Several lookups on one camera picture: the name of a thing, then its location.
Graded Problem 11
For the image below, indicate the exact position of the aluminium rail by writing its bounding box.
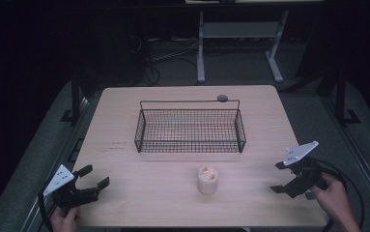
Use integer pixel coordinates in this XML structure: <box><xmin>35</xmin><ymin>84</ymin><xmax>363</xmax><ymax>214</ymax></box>
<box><xmin>320</xmin><ymin>95</ymin><xmax>370</xmax><ymax>224</ymax></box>
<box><xmin>19</xmin><ymin>95</ymin><xmax>92</xmax><ymax>232</ymax></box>

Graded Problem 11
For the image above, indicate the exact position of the bundle of floor cables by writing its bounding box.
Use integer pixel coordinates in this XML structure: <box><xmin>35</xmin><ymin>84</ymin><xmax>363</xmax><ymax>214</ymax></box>
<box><xmin>128</xmin><ymin>34</ymin><xmax>200</xmax><ymax>87</ymax></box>

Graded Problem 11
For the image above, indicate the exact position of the person's right hand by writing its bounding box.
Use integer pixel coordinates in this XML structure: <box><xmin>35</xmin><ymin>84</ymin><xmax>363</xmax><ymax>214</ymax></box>
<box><xmin>310</xmin><ymin>172</ymin><xmax>352</xmax><ymax>224</ymax></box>

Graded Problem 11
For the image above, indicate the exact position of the person's left hand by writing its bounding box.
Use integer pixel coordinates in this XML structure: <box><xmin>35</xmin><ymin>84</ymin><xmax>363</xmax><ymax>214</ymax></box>
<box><xmin>49</xmin><ymin>206</ymin><xmax>82</xmax><ymax>232</ymax></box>

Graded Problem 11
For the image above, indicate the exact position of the pale beige cylinder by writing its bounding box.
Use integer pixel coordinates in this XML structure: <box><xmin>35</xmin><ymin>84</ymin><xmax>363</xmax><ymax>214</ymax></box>
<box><xmin>196</xmin><ymin>165</ymin><xmax>219</xmax><ymax>195</ymax></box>

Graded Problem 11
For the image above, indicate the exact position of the black metal stand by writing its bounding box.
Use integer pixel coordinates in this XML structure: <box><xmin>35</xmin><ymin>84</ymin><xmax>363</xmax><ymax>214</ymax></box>
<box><xmin>60</xmin><ymin>69</ymin><xmax>85</xmax><ymax>124</ymax></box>
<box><xmin>333</xmin><ymin>67</ymin><xmax>362</xmax><ymax>126</ymax></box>

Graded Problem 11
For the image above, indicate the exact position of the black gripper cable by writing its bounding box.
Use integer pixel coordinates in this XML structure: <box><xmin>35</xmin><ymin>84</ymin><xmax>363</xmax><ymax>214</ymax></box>
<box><xmin>312</xmin><ymin>157</ymin><xmax>366</xmax><ymax>232</ymax></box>
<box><xmin>37</xmin><ymin>182</ymin><xmax>54</xmax><ymax>232</ymax></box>

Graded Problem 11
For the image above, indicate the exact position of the black wire basket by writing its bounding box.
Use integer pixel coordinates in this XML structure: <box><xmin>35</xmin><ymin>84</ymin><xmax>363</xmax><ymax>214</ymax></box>
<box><xmin>133</xmin><ymin>99</ymin><xmax>247</xmax><ymax>154</ymax></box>

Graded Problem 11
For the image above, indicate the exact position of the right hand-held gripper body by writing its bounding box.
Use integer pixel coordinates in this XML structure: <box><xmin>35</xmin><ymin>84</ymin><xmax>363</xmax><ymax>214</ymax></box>
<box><xmin>283</xmin><ymin>140</ymin><xmax>329</xmax><ymax>199</ymax></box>

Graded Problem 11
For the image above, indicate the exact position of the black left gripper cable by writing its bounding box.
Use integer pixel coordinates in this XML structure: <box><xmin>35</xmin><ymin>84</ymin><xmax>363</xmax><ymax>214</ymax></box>
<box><xmin>37</xmin><ymin>182</ymin><xmax>54</xmax><ymax>232</ymax></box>

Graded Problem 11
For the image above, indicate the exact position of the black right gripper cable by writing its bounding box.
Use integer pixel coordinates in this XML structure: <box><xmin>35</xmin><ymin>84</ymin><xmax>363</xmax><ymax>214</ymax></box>
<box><xmin>312</xmin><ymin>157</ymin><xmax>366</xmax><ymax>232</ymax></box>

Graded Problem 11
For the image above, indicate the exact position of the white metal desk frame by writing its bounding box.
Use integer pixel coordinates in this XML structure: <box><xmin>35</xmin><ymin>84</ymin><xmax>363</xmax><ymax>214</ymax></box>
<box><xmin>196</xmin><ymin>9</ymin><xmax>291</xmax><ymax>85</ymax></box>

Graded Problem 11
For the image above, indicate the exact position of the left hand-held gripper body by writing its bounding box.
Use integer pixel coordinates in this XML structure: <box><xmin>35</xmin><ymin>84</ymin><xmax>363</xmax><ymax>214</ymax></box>
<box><xmin>43</xmin><ymin>163</ymin><xmax>101</xmax><ymax>209</ymax></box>

